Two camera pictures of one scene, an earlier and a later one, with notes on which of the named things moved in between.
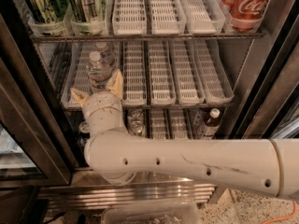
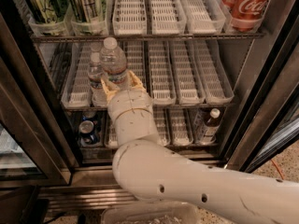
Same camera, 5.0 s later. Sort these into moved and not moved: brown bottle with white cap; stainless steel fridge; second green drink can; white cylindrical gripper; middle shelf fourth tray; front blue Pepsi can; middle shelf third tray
Moved: white cylindrical gripper
Not moved: middle shelf fourth tray; front blue Pepsi can; stainless steel fridge; middle shelf third tray; second green drink can; brown bottle with white cap
